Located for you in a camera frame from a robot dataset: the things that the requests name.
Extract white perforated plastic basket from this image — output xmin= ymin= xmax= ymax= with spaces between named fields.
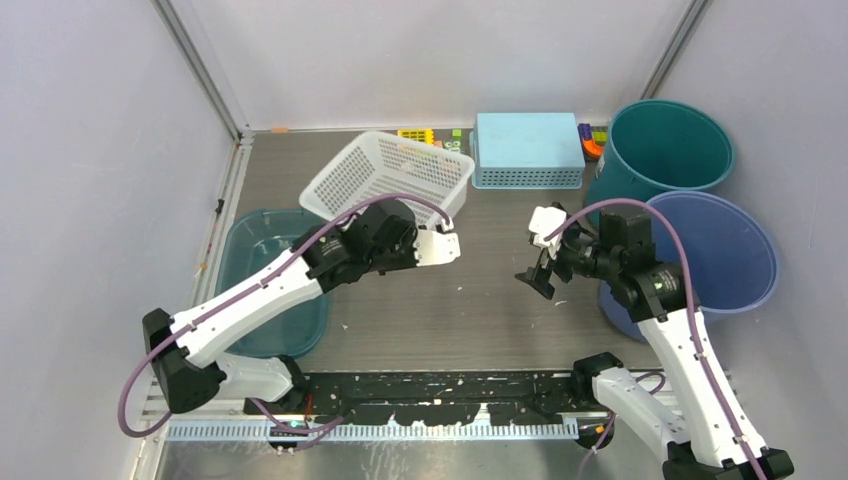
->
xmin=299 ymin=131 xmax=475 ymax=229

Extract light blue perforated basket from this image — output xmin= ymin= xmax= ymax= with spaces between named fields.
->
xmin=469 ymin=112 xmax=586 ymax=190

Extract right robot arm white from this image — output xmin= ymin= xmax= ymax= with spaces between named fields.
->
xmin=519 ymin=198 xmax=794 ymax=479

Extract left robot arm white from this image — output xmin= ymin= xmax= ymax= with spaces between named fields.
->
xmin=142 ymin=197 xmax=419 ymax=414

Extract yellow toy block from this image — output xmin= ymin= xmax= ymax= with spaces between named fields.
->
xmin=396 ymin=128 xmax=435 ymax=145

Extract green monster toy block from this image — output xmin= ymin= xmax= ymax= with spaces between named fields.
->
xmin=442 ymin=129 xmax=463 ymax=153

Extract orange purple toy blocks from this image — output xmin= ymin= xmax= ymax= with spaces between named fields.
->
xmin=577 ymin=123 xmax=607 ymax=161

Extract teal transparent plastic tub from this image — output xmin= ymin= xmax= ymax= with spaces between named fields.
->
xmin=213 ymin=209 xmax=331 ymax=360

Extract teal round bucket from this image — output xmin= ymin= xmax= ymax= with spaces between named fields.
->
xmin=583 ymin=99 xmax=736 ymax=206

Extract blue round bucket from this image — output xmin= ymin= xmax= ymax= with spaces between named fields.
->
xmin=597 ymin=191 xmax=780 ymax=344

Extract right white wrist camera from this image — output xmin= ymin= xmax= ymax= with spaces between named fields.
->
xmin=528 ymin=206 xmax=567 ymax=259

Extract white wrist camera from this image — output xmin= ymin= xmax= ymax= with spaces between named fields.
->
xmin=413 ymin=230 xmax=461 ymax=267
xmin=528 ymin=206 xmax=567 ymax=259

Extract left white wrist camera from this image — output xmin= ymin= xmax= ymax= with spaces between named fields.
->
xmin=413 ymin=230 xmax=461 ymax=267

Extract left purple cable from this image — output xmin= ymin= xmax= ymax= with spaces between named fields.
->
xmin=117 ymin=192 xmax=457 ymax=440

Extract purple cable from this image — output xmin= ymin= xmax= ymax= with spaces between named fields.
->
xmin=117 ymin=192 xmax=457 ymax=440
xmin=543 ymin=197 xmax=770 ymax=480

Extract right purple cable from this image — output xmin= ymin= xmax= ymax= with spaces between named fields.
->
xmin=543 ymin=197 xmax=770 ymax=480

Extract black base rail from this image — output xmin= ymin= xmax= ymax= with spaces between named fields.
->
xmin=264 ymin=370 xmax=609 ymax=427

